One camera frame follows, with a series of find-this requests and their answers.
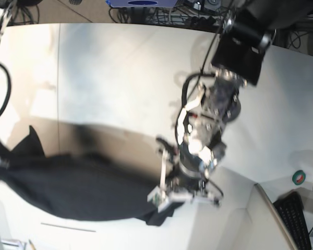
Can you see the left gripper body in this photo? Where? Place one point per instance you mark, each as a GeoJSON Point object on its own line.
{"type": "Point", "coordinates": [191, 174]}

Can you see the green tape roll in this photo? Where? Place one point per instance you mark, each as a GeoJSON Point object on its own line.
{"type": "Point", "coordinates": [299, 177]}

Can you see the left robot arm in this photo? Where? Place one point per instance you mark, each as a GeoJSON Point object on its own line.
{"type": "Point", "coordinates": [209, 100]}

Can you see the black power strip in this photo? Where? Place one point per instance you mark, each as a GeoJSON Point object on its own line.
{"type": "Point", "coordinates": [209, 22]}

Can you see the black t-shirt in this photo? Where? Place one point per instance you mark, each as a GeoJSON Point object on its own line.
{"type": "Point", "coordinates": [89, 187]}

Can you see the blue box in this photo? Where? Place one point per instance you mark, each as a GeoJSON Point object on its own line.
{"type": "Point", "coordinates": [142, 3]}

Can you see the black keyboard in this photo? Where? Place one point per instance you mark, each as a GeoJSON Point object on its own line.
{"type": "Point", "coordinates": [290, 209]}

